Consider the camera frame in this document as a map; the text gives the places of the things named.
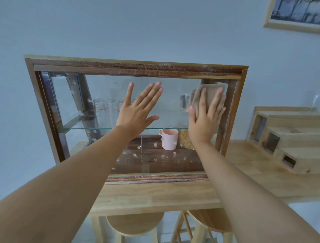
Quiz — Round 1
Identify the round wooden stool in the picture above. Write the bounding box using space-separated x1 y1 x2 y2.
171 208 235 243
106 211 166 243

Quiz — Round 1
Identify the person's right hand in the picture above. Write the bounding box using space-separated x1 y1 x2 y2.
188 87 227 146

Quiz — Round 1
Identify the clear glass measuring cup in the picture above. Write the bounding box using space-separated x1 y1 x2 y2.
107 99 118 129
93 99 106 129

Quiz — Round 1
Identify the person's left hand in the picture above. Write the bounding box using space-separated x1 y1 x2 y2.
116 81 164 141

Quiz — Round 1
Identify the beige cleaning cloth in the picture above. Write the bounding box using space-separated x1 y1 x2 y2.
187 84 227 118

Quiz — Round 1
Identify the person's left forearm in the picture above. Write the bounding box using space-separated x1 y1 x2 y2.
0 125 133 243

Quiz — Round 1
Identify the light wooden stepped organiser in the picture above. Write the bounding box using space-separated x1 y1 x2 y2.
247 106 320 175

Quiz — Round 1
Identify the clear drinking glass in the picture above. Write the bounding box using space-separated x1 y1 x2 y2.
180 94 192 112

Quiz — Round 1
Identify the person's right forearm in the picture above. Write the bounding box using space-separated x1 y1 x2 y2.
193 140 320 243

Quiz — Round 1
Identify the glass shelf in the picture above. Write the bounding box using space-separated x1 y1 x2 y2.
60 126 222 131

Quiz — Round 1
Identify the pink plastic cup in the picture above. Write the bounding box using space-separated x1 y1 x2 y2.
159 129 179 151

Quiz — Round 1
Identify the wooden framed picture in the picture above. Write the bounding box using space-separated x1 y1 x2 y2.
263 0 320 34

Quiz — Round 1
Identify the wooden glass display cabinet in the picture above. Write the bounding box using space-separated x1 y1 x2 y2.
24 55 249 185

